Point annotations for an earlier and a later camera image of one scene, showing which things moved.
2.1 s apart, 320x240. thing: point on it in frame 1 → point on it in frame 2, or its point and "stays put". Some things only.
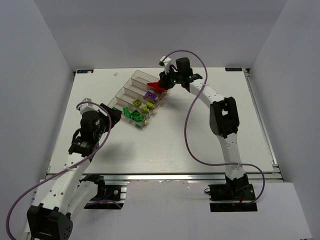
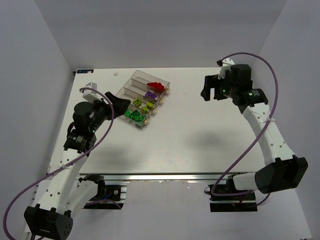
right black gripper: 163,81 → 216,86
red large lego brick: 156,85 stays put
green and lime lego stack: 149,105 stays put
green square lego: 126,111 stays put
